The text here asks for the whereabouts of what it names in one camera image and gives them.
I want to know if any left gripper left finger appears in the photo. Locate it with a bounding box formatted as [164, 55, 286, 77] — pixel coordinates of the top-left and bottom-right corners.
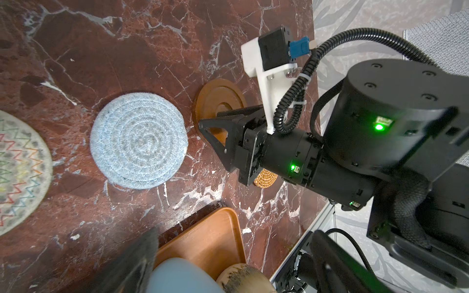
[87, 228, 159, 293]

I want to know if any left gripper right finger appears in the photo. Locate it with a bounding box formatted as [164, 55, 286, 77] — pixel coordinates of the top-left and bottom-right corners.
[311, 231, 392, 293]

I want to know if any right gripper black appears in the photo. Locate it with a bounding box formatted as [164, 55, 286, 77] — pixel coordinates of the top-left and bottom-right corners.
[199, 105, 266, 186]

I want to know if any brown wooden coaster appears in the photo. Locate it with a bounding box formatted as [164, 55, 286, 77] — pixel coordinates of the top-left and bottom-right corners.
[192, 78, 247, 145]

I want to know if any white and blue mug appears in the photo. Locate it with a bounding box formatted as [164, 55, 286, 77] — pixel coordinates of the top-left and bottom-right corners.
[146, 258, 224, 293]

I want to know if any blue grey woven coaster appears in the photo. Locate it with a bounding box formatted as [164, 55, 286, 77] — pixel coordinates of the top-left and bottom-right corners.
[90, 92, 189, 190]

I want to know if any cream woven zigzag coaster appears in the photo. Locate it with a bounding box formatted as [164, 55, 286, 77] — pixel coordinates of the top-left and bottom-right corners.
[1, 111, 53, 235]

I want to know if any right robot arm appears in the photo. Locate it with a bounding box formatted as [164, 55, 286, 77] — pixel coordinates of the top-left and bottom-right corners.
[196, 27, 469, 288]

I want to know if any orange plastic tray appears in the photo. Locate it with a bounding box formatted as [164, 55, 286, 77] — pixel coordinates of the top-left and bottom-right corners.
[155, 207, 246, 280]

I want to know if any beige mug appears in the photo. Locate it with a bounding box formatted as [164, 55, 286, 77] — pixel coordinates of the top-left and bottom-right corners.
[216, 264, 277, 293]

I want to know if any white wire mesh basket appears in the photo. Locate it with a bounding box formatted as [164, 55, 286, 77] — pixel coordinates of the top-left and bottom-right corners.
[403, 9, 469, 76]

